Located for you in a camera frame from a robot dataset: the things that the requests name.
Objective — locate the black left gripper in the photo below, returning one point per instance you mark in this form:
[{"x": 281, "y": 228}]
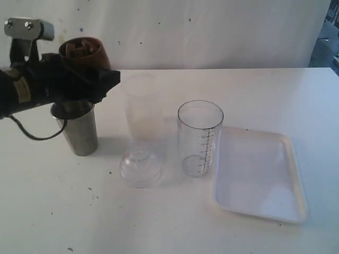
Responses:
[{"x": 50, "y": 81}]

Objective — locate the brown wooden cup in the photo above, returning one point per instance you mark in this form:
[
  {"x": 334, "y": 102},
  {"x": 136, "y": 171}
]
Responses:
[{"x": 84, "y": 52}]

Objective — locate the stainless steel cup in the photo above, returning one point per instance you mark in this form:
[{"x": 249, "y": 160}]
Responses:
[{"x": 77, "y": 121}]

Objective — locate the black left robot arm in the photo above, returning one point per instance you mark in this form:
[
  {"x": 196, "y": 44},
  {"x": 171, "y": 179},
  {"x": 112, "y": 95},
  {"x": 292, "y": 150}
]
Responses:
[{"x": 15, "y": 93}]

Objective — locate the clear shaker lid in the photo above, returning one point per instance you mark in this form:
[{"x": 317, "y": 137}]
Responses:
[{"x": 140, "y": 167}]

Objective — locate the clear graduated shaker body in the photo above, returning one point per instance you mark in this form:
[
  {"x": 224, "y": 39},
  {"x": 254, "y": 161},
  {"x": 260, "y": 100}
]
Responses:
[{"x": 199, "y": 125}]

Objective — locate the translucent plastic cup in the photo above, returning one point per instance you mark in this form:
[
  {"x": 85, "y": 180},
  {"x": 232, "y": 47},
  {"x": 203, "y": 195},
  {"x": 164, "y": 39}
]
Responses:
[{"x": 144, "y": 109}]

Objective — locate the white plastic tray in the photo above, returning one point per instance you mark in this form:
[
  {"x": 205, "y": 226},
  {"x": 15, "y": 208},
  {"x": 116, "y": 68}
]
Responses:
[{"x": 257, "y": 174}]

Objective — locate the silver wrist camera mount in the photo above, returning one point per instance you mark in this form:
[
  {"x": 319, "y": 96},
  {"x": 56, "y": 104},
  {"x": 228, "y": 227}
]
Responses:
[{"x": 26, "y": 31}]

